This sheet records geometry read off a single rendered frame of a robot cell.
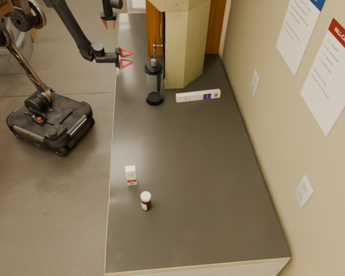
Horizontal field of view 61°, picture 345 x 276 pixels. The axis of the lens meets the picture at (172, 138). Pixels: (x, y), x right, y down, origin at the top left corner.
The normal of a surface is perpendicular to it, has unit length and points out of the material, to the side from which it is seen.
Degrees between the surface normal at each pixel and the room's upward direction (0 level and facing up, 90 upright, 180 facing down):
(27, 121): 0
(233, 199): 0
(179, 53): 90
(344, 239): 90
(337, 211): 90
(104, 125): 0
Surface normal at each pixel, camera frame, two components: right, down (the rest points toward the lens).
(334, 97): -1.00, 0.05
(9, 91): 0.02, -0.67
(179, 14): 0.09, 0.74
